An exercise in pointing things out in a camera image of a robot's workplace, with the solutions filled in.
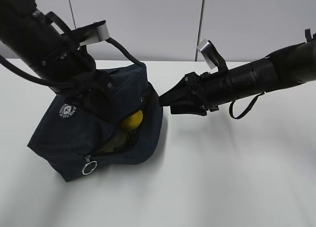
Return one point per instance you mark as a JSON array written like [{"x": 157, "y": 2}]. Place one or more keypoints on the dark blue lunch bag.
[{"x": 68, "y": 136}]

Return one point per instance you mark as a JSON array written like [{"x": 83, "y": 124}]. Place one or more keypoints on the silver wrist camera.
[
  {"x": 211, "y": 56},
  {"x": 91, "y": 34}
]

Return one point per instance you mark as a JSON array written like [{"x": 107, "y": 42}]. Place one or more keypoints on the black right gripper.
[{"x": 196, "y": 94}]

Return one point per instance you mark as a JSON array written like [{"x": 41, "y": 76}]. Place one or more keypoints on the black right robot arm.
[{"x": 241, "y": 86}]

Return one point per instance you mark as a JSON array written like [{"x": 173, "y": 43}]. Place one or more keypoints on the yellow lemon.
[{"x": 132, "y": 122}]

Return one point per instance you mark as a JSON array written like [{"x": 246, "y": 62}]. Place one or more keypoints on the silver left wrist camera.
[{"x": 91, "y": 34}]

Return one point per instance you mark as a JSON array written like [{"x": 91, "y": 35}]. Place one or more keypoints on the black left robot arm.
[{"x": 33, "y": 36}]

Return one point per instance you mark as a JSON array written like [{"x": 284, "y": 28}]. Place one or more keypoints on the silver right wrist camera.
[{"x": 211, "y": 56}]

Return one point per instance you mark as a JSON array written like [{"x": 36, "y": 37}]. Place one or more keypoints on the green lid glass container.
[{"x": 119, "y": 142}]

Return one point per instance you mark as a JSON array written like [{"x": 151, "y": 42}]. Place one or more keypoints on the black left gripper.
[{"x": 72, "y": 72}]

